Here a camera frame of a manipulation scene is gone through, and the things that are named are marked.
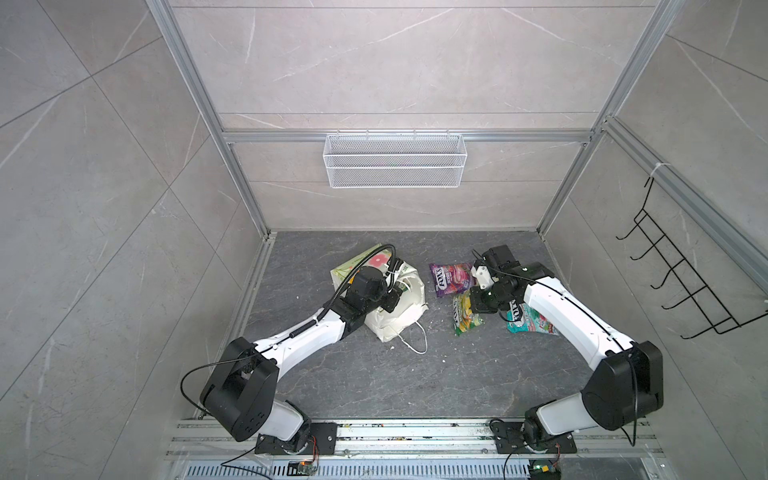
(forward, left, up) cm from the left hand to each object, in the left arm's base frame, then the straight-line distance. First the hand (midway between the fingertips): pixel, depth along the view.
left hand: (397, 276), depth 84 cm
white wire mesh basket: (+40, -1, +12) cm, 41 cm away
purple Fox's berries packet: (+9, -20, -16) cm, 27 cm away
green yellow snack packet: (-10, -19, -9) cm, 23 cm away
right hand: (-7, -21, -5) cm, 23 cm away
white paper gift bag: (-6, +2, -17) cm, 18 cm away
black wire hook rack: (-24, -63, +16) cm, 69 cm away
